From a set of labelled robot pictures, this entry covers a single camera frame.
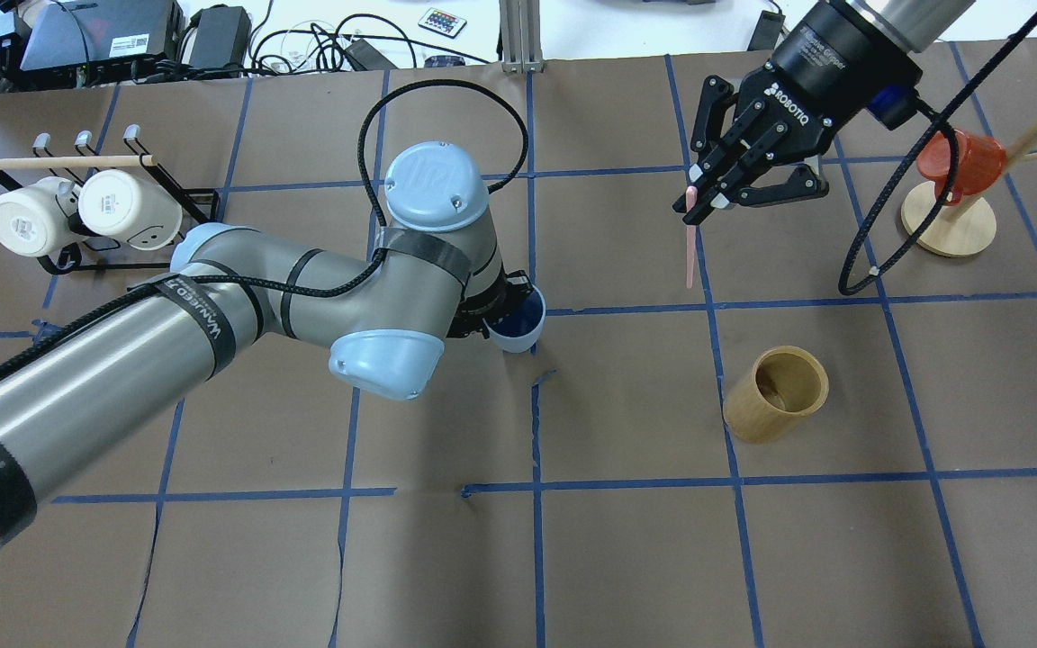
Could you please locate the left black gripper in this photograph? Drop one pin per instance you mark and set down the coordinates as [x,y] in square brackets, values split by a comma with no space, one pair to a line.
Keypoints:
[485,317]

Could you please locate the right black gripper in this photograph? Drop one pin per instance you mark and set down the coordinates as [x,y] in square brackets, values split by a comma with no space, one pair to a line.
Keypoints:
[829,65]

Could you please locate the blue plastic cup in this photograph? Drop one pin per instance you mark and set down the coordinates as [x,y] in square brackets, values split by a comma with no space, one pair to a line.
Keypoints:
[518,331]

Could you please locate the pink chopstick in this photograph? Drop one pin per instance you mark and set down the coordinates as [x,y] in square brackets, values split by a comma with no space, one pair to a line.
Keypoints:
[690,198]

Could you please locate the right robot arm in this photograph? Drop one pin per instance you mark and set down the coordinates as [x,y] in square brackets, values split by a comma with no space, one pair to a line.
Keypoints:
[912,25]

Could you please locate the bamboo holder cup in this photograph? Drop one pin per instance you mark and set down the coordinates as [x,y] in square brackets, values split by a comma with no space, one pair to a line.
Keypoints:
[784,386]

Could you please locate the red cup on stand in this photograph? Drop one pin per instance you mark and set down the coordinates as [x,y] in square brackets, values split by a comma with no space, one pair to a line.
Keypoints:
[979,164]

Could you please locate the black power adapter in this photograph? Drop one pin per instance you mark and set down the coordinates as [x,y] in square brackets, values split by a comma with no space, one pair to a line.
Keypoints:
[362,56]

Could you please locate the remote control with coloured buttons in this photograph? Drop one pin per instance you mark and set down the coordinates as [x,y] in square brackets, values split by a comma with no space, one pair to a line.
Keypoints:
[440,22]

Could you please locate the black power brick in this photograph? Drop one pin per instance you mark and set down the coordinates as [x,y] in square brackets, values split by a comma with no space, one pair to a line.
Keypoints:
[219,38]

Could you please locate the white mug left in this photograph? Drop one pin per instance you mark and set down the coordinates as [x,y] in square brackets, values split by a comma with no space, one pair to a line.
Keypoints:
[36,220]

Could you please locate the black computer box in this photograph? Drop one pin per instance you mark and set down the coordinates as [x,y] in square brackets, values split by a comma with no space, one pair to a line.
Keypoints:
[73,33]

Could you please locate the aluminium frame post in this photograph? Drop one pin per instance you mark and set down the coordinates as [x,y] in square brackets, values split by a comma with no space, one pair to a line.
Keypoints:
[521,37]

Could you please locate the black wire mug rack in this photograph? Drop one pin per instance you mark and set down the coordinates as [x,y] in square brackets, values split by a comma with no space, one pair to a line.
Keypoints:
[200,204]

